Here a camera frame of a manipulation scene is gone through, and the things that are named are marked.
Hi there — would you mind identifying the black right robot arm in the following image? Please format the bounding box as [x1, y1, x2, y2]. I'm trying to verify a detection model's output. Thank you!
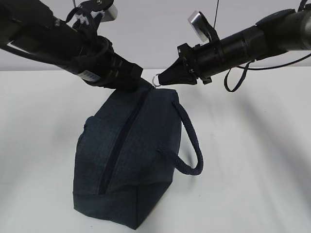
[158, 4, 311, 85]

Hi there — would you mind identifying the dark blue lunch bag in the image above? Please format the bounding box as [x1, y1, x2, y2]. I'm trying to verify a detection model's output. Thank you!
[72, 79, 204, 229]

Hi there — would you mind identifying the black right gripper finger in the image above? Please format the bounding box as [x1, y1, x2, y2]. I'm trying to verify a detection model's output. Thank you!
[171, 77, 197, 85]
[158, 58, 186, 85]

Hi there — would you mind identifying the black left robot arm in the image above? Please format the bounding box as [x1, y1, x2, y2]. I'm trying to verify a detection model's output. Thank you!
[0, 0, 143, 91]

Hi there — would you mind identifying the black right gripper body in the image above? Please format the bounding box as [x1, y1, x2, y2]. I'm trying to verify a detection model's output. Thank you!
[177, 43, 212, 84]

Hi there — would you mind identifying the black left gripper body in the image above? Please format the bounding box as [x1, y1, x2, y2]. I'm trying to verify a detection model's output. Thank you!
[82, 36, 143, 92]

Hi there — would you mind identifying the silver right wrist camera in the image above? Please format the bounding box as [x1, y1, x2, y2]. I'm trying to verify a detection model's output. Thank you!
[188, 10, 219, 43]

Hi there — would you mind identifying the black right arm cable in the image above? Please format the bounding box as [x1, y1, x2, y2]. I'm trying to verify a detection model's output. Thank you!
[224, 50, 311, 93]

